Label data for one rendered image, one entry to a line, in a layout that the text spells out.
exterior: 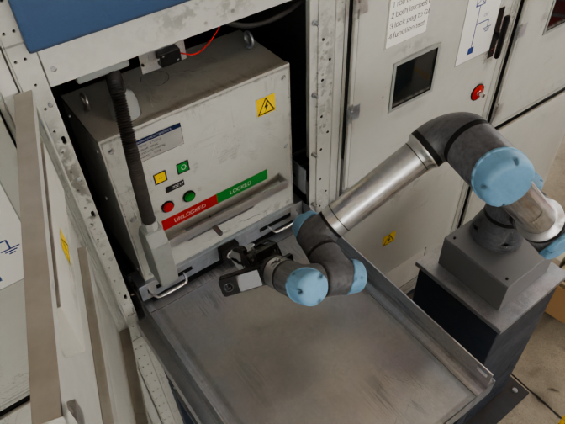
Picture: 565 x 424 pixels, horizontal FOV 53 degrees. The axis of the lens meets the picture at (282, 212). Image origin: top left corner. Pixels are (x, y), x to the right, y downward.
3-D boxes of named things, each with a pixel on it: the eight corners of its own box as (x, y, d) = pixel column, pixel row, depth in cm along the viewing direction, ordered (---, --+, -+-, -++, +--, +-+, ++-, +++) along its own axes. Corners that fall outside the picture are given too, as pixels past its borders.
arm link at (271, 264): (277, 299, 122) (266, 267, 119) (267, 294, 126) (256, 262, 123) (305, 283, 125) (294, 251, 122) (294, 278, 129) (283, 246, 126)
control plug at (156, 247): (180, 278, 140) (167, 231, 127) (162, 288, 138) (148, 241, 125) (165, 259, 144) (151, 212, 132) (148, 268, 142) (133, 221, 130)
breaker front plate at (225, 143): (294, 207, 169) (291, 67, 135) (149, 286, 150) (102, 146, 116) (292, 205, 170) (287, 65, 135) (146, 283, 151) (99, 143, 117)
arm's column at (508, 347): (444, 339, 239) (482, 221, 187) (502, 391, 222) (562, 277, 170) (393, 379, 227) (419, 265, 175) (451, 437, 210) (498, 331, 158)
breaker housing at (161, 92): (293, 204, 170) (290, 62, 135) (145, 285, 150) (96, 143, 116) (208, 124, 199) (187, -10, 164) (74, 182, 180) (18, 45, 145)
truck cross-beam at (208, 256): (302, 214, 173) (302, 200, 169) (143, 302, 152) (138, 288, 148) (293, 205, 176) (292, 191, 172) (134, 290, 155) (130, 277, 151)
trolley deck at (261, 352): (489, 392, 139) (495, 380, 135) (287, 564, 115) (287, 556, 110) (319, 231, 178) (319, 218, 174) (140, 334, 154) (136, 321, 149)
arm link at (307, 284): (331, 306, 115) (296, 311, 111) (303, 291, 125) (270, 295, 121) (334, 268, 114) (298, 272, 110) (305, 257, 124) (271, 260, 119)
